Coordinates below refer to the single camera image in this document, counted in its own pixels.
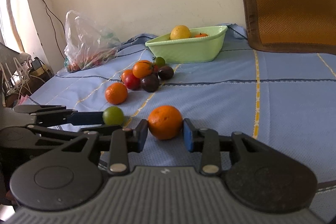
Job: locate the dark purple plum front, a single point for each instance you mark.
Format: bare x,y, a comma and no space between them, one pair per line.
150,83

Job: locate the brown woven seat cushion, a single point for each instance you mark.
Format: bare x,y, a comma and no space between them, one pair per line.
291,26

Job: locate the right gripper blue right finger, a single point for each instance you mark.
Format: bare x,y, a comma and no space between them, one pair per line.
204,141

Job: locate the large yellow grapefruit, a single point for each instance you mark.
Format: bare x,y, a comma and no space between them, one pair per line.
180,32

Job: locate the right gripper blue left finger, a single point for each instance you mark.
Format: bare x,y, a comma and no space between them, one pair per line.
124,141

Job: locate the blue checked bed sheet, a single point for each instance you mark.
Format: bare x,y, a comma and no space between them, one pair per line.
286,101

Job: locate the dark purple plum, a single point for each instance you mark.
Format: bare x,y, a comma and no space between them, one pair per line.
150,83
165,73

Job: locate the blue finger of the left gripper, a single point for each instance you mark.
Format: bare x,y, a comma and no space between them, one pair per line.
86,118

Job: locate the cluttered side table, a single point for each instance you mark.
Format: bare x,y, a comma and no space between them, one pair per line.
21,76

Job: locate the small orange tomato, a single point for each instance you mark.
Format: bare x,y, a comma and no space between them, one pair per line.
125,73

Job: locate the orange mandarin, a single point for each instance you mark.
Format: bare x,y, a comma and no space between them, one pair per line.
116,93
200,35

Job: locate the light green plastic basin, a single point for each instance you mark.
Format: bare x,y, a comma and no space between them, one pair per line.
191,50

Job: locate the clear plastic bag of fruit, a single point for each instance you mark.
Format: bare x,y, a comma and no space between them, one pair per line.
89,45

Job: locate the green lime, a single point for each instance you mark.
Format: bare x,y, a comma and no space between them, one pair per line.
113,116

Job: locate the dark purple plum back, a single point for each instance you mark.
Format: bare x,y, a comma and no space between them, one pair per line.
165,73

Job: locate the red tomato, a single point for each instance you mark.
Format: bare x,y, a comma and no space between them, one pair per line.
132,82

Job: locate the green tomato with stem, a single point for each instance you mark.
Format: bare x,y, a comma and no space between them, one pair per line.
159,62

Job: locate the large orange with stem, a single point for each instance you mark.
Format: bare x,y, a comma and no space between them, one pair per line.
165,122

